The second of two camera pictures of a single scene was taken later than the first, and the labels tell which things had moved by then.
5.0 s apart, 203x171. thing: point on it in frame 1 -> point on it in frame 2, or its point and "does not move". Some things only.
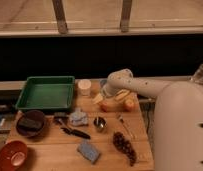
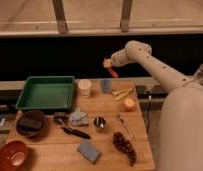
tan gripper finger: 97,99 -> 107,62
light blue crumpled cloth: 78,117 does not move
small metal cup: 100,122 does not move
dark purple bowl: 31,123 does not move
